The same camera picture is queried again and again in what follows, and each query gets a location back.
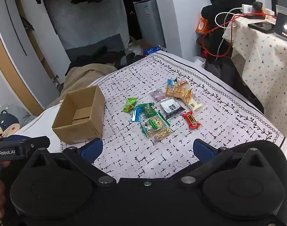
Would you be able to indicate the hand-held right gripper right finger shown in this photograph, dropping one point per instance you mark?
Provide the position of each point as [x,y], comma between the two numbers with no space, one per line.
[202,148]

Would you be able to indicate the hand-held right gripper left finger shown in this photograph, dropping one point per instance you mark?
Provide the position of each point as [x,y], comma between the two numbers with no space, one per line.
[91,150]

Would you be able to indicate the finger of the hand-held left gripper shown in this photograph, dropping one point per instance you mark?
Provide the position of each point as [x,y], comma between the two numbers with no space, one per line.
[37,141]

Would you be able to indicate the brown cardboard box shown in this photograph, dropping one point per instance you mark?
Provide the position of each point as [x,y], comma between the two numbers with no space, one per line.
[78,116]

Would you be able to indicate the clear fried snack packet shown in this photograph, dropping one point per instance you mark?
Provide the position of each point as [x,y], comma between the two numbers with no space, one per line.
[161,135]

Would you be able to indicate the white cream bar packet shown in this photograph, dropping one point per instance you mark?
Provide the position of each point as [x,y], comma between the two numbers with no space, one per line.
[193,102]

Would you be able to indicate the black and white snack packet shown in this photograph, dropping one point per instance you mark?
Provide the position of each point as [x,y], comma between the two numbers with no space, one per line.
[171,108]

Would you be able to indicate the clear cracker packet green print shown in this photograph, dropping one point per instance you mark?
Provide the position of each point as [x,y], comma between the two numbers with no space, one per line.
[154,123]

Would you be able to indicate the blue foil snack packet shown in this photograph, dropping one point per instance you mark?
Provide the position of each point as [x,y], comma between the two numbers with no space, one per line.
[136,114]

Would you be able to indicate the green snack packet red picture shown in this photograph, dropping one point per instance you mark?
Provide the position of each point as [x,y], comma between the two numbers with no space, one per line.
[129,104]

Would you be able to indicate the orange cracker packet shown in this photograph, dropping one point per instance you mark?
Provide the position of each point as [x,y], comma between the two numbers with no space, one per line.
[177,91]

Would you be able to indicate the dark green snack packet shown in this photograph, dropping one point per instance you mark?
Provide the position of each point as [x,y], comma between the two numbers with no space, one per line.
[147,109]

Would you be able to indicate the small orange snack packet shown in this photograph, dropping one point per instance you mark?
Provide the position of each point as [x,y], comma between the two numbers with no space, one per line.
[183,83]

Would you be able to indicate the purple snack packet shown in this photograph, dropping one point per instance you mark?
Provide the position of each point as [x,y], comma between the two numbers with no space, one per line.
[157,94]

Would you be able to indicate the small blue snack packet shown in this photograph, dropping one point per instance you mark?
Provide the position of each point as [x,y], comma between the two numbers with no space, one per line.
[171,82]

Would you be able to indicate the white bed sheet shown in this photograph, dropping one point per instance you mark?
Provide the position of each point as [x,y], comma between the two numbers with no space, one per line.
[40,127]

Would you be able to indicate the grey plush dog pillow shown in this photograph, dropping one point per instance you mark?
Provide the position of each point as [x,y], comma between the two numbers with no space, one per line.
[7,122]

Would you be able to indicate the black and white printed mat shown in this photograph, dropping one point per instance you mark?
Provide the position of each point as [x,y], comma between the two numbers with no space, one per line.
[171,150]

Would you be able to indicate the beige cloth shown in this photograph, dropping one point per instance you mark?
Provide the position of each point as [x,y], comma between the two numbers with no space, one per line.
[84,77]

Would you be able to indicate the black clothes on floor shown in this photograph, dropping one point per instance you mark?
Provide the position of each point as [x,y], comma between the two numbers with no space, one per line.
[103,56]

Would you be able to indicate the white wardrobe door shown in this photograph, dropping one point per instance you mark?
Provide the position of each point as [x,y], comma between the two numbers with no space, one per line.
[14,40]

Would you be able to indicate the floral tablecloth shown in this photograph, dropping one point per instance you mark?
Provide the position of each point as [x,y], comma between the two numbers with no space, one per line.
[263,63]

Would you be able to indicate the blue plastic bag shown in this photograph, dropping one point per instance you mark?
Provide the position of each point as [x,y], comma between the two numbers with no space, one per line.
[151,50]

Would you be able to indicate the orange tissue box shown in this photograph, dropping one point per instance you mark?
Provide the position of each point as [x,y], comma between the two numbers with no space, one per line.
[201,26]

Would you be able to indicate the black phone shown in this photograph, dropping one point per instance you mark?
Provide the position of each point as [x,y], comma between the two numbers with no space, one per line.
[261,27]

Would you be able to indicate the white appliance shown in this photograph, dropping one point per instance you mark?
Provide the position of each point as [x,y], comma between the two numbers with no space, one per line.
[150,23]

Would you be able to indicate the tablet with lit screen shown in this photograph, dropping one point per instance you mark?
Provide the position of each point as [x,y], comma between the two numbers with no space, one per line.
[286,28]

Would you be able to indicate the white power strip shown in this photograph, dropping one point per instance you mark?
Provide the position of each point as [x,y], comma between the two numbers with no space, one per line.
[248,9]

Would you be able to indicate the pile of black clothes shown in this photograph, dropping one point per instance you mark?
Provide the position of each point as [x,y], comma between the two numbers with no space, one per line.
[230,0]

